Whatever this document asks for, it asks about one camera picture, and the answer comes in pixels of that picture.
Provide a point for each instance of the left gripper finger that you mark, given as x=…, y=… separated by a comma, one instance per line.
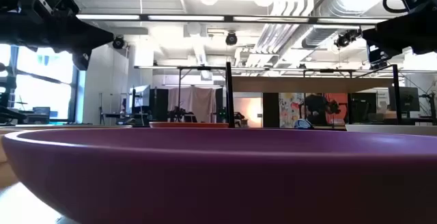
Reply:
x=51, y=32
x=81, y=60

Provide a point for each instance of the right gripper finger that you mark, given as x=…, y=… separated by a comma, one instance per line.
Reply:
x=409, y=32
x=377, y=58

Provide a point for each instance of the white plate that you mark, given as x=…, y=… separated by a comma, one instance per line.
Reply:
x=392, y=129

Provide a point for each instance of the purple plate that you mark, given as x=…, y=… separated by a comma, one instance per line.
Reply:
x=218, y=176

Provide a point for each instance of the round black ceiling lamp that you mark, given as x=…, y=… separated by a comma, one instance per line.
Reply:
x=118, y=42
x=345, y=39
x=231, y=39

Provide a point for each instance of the large window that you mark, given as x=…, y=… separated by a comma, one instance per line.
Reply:
x=44, y=87

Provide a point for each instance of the computer monitor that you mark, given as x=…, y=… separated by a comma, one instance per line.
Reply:
x=404, y=99
x=140, y=96

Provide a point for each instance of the black panel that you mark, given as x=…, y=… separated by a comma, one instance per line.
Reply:
x=271, y=109
x=362, y=106

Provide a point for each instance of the orange panel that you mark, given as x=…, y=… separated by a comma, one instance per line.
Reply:
x=343, y=106

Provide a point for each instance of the person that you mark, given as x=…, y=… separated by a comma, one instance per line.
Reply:
x=317, y=108

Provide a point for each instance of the black cabinet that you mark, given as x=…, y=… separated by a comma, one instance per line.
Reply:
x=159, y=104

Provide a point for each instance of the floral print panel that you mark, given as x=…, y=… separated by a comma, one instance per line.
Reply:
x=290, y=109

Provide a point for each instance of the black overhead light bar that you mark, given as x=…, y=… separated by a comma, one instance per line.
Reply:
x=186, y=18

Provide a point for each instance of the distant black robot arms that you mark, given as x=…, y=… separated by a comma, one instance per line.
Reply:
x=182, y=114

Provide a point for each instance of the beige curtain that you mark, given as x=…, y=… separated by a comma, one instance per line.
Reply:
x=191, y=104

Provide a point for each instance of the distant black rig frame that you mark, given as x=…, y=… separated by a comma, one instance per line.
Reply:
x=191, y=68

